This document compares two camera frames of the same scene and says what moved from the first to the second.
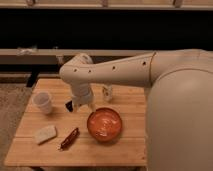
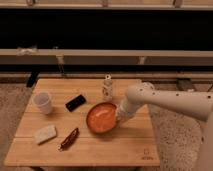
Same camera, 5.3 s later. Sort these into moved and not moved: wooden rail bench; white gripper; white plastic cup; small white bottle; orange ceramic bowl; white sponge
Moved: white gripper; orange ceramic bowl
Not moved: white plastic cup; small white bottle; wooden rail bench; white sponge
